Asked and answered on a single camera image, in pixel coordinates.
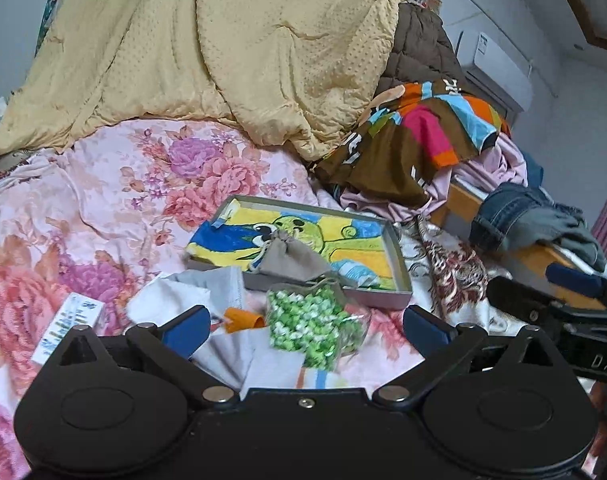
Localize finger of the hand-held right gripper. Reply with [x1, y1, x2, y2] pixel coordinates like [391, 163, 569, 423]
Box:
[546, 262, 607, 309]
[486, 276, 584, 333]

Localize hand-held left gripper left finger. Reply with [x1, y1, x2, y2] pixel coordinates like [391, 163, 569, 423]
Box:
[46, 305, 239, 406]

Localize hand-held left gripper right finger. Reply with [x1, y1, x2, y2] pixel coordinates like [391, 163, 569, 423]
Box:
[372, 305, 577, 407]

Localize grey shallow tray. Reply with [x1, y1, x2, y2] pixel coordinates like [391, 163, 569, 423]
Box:
[186, 194, 414, 311]

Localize orange cloth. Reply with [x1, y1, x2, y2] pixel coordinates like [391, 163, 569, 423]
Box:
[223, 310, 267, 334]

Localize white striped towel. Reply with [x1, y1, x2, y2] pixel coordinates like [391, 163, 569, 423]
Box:
[297, 366, 350, 392]

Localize grey garment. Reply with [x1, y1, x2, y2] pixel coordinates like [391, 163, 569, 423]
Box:
[502, 205, 607, 274]

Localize pale grey cloth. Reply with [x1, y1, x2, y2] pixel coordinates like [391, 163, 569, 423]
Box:
[192, 329, 305, 392]

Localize blue jeans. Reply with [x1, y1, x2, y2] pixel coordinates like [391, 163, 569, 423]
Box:
[471, 182, 560, 254]

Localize clear bag of green pieces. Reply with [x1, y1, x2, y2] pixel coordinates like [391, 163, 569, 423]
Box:
[266, 282, 371, 373]

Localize yellow blue cartoon towel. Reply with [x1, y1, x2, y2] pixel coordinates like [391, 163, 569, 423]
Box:
[186, 200, 390, 292]

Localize small white printed box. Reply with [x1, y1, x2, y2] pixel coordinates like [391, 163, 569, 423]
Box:
[30, 292, 106, 366]

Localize pale pink garment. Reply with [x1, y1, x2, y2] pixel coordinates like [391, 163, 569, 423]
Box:
[341, 135, 530, 222]

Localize pink floral quilt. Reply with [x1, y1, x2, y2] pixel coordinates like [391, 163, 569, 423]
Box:
[0, 117, 489, 480]

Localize brown multicoloured garment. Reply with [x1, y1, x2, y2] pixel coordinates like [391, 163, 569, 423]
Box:
[313, 77, 513, 211]

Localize white air conditioner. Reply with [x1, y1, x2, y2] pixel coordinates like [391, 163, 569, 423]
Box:
[455, 30, 534, 112]

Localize brown quilted jacket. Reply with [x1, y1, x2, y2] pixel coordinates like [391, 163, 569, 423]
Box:
[373, 2, 468, 102]

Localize yellow dotted blanket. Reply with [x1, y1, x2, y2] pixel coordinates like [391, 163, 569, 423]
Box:
[0, 0, 409, 161]

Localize teal patterned pillow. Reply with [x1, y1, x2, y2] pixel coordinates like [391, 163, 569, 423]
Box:
[33, 0, 75, 59]

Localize wooden bed frame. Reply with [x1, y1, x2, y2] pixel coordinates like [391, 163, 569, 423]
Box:
[430, 180, 607, 312]

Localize grey drawstring pouch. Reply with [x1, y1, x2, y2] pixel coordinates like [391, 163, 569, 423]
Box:
[248, 232, 345, 291]

